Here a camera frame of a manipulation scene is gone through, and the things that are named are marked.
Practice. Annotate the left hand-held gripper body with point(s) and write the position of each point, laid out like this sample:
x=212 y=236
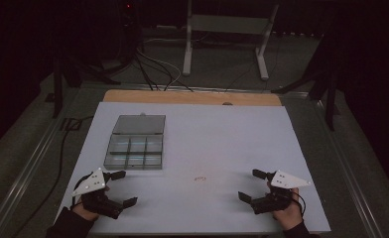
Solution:
x=96 y=180

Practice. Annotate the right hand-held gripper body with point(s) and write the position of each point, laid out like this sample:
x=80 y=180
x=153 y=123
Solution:
x=278 y=195

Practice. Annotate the person's right hand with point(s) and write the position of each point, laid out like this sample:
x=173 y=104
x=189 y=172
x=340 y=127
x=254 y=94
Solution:
x=290 y=216

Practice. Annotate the person's left hand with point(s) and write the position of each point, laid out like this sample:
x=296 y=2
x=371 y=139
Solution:
x=87 y=213

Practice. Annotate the clear plastic compartment box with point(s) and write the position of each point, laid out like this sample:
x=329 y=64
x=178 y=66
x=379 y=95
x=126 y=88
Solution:
x=134 y=148

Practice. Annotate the small red rubber band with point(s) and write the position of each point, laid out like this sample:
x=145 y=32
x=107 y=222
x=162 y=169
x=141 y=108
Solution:
x=199 y=178

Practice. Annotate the white table sheet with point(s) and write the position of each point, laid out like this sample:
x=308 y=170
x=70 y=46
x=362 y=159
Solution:
x=215 y=142

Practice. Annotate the black tripod stand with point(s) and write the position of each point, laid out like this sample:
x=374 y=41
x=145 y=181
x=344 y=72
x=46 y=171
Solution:
x=324 y=82

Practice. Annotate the white metal stand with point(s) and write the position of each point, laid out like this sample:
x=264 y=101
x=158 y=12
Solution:
x=227 y=24

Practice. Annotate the metal floor rail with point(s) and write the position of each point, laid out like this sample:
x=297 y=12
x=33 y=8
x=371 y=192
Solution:
x=344 y=165
x=27 y=165

